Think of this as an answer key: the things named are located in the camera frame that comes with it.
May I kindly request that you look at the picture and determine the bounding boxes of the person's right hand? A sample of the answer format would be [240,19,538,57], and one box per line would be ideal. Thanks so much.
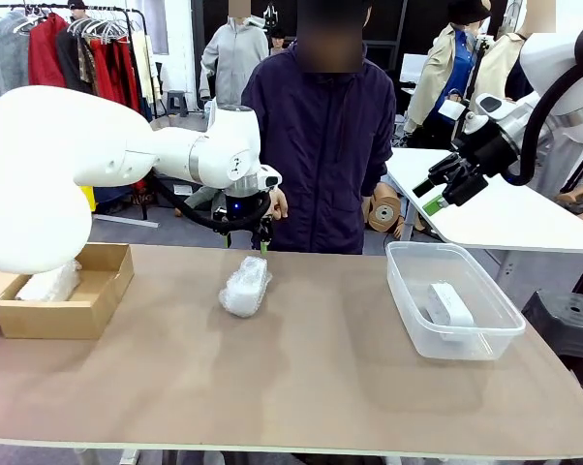
[266,187,291,220]

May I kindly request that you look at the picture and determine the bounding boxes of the large brown paper roll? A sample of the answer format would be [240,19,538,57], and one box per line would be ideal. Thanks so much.
[366,181,403,233]

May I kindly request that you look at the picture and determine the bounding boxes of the black tripod pole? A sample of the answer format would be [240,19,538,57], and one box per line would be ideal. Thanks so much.
[453,36,494,146]

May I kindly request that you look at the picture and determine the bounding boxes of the mannequin cream vest navy shirt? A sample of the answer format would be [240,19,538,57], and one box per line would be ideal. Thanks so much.
[470,18,535,106]

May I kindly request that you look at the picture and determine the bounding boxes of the mannequin beige jacket blue shirt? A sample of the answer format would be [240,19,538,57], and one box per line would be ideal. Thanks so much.
[403,0,489,149]

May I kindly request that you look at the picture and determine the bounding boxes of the white unwrapped digital clock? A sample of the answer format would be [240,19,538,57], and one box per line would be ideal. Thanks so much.
[426,283,475,328]

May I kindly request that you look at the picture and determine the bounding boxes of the mannequin in grey hoodie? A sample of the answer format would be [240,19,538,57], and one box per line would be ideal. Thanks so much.
[198,0,269,106]

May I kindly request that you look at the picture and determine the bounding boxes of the white table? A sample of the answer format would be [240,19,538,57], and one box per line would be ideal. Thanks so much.
[385,147,583,256]

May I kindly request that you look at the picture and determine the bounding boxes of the black metal clothes rack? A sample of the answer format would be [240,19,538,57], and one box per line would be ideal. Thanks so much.
[0,3,150,222]

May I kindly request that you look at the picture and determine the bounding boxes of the black plastic stool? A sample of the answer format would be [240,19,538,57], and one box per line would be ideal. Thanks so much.
[521,290,583,384]

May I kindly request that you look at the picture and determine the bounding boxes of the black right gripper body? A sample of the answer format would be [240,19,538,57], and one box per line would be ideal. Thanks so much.
[450,123,520,180]

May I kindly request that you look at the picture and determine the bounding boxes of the red dress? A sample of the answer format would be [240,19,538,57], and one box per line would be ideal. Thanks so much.
[88,38,142,115]

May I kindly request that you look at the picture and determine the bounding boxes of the black hanging garment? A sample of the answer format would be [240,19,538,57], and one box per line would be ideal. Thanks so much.
[56,29,97,96]

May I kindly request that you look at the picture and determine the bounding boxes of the bubble-wrapped white clock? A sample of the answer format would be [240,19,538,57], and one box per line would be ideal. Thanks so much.
[218,255,273,319]
[15,259,82,302]

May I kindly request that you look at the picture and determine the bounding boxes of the white bar on floor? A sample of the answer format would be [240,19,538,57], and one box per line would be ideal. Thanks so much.
[92,214,161,229]

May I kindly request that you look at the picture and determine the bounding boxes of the small grey stool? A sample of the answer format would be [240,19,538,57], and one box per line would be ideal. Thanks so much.
[166,90,190,117]

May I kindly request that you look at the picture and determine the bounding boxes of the cream hanging garment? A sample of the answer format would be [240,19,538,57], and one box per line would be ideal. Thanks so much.
[129,31,157,108]

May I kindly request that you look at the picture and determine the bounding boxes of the person in navy jacket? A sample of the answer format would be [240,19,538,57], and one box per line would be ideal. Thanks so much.
[240,0,395,256]

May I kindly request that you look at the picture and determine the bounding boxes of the navy hanging garment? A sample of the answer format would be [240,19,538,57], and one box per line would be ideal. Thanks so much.
[95,186,133,202]

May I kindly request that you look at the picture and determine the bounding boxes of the light grey fuzzy coat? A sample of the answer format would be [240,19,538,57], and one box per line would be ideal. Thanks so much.
[0,12,31,106]

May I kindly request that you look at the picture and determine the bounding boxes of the kneeling mannequin in green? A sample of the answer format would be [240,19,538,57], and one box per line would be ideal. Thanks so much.
[182,186,225,209]

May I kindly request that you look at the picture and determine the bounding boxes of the red coat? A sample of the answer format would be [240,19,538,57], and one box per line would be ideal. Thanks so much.
[28,13,70,89]

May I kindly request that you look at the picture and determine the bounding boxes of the brown cardboard box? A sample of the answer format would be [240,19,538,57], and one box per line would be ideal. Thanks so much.
[0,241,136,340]

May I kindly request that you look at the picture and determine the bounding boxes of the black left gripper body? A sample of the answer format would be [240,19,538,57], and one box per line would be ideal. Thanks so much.
[212,190,275,230]

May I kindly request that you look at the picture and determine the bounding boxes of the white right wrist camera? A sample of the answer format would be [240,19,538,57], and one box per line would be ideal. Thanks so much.
[438,98,486,136]

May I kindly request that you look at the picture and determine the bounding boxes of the lying bare mannequin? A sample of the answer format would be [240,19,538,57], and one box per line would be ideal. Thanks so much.
[555,176,583,224]

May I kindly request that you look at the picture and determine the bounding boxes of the clear plastic container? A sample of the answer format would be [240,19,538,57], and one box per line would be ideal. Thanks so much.
[385,240,527,360]

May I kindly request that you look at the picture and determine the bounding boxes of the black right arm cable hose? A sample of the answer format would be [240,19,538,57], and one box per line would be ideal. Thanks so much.
[502,23,583,188]

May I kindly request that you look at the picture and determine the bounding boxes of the white box on shelf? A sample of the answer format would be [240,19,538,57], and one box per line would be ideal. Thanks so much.
[398,52,431,83]

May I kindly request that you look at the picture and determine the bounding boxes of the black storage bin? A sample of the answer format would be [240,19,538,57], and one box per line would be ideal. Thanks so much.
[160,179,213,209]

